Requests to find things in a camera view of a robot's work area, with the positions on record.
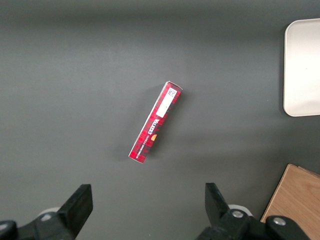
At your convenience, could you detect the red cookie box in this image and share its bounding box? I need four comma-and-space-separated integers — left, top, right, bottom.
128, 80, 183, 165

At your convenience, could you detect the beige rectangular tray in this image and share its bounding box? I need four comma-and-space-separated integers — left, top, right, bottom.
283, 17, 320, 118

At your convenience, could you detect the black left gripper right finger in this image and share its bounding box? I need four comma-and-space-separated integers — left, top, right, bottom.
197, 182, 310, 240

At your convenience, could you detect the wooden drawer cabinet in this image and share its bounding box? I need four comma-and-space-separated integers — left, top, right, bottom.
259, 163, 320, 240

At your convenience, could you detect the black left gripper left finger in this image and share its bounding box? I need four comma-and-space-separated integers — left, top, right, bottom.
0, 183, 94, 240

